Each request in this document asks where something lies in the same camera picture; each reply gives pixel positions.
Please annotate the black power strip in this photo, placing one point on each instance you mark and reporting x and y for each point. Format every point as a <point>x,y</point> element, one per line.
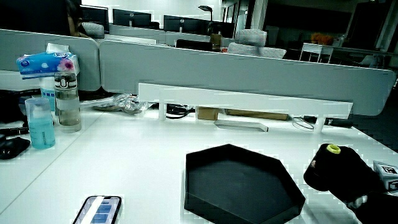
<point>337,122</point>

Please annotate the black computer mouse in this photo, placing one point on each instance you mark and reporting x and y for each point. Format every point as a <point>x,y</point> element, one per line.
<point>12,147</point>

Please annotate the orange object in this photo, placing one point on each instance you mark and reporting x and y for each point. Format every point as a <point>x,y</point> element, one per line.
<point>321,39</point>

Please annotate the white desk riser shelf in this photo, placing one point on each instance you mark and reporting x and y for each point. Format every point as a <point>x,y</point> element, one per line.
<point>236,99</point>

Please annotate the white desk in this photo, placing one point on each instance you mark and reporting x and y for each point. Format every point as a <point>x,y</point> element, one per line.
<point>140,155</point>

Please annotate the clear water bottle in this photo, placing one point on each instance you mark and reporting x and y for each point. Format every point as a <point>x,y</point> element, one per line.
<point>67,102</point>

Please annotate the small cardboard box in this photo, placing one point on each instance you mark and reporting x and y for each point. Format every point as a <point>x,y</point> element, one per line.
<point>207,113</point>

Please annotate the black desk lamp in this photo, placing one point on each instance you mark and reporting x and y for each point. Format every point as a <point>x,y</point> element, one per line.
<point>206,8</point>

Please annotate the long grey partition panel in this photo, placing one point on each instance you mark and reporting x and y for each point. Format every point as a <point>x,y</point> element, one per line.
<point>236,71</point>

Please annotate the black bag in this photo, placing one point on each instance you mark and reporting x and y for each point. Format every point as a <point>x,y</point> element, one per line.
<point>12,105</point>

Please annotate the black hexagonal tray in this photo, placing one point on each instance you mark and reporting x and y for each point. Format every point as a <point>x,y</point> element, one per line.
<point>236,186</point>

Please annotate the black sewing thread spool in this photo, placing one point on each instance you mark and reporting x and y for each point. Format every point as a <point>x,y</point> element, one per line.
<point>333,149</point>

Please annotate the white side table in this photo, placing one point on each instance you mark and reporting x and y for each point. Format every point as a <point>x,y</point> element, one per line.
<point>315,48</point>

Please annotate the black smartphone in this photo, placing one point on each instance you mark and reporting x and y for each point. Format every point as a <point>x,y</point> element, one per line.
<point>99,211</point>

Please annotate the person's right forearm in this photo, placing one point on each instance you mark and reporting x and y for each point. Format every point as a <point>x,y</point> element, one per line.
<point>379,210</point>

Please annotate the person's right hand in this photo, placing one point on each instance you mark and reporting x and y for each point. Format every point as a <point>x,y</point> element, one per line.
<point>357,174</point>

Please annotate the black computer monitor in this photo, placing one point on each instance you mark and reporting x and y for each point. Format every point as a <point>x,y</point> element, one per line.
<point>94,17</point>
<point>186,24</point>
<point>132,18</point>

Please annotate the blue translucent cup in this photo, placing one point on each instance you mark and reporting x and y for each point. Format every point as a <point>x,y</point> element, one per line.
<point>40,127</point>

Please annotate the flat brown box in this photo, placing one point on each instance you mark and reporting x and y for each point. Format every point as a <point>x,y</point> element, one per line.
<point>258,114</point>

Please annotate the grey mesh office chair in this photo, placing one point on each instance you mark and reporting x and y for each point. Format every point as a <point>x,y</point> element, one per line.
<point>252,43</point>
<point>93,30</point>

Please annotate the blue tissue pack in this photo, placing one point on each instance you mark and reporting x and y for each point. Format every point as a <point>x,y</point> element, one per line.
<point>46,63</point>

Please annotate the clear plastic bag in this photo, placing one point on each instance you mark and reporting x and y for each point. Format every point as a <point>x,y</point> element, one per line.
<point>124,102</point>

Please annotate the white bottle with blue label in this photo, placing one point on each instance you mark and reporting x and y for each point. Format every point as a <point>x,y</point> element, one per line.
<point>48,91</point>

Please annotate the grey flat notebook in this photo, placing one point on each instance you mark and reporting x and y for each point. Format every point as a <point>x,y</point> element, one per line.
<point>241,125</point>

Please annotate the brown bag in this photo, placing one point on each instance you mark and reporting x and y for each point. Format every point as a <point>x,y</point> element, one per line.
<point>215,41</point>

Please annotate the short grey partition panel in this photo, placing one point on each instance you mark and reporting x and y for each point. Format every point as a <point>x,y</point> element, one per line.
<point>31,46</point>

